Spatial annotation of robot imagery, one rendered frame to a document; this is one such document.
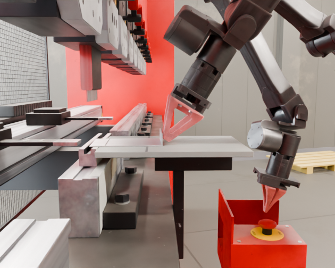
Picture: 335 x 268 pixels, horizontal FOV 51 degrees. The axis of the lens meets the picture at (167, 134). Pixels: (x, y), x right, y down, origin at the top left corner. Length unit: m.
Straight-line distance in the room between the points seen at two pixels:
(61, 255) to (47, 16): 0.23
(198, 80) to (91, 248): 0.33
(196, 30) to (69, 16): 0.29
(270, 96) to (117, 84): 2.06
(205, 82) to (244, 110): 4.64
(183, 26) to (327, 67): 5.50
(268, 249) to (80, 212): 0.41
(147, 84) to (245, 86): 2.67
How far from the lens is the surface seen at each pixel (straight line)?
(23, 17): 0.39
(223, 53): 0.63
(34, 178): 1.33
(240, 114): 5.23
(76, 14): 0.38
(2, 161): 0.87
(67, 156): 1.28
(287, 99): 0.88
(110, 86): 2.83
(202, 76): 0.63
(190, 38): 0.62
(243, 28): 0.60
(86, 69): 0.62
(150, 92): 2.81
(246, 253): 0.79
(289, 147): 0.87
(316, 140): 6.04
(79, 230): 0.57
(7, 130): 0.77
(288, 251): 0.81
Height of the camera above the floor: 1.11
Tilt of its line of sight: 8 degrees down
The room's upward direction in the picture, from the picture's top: straight up
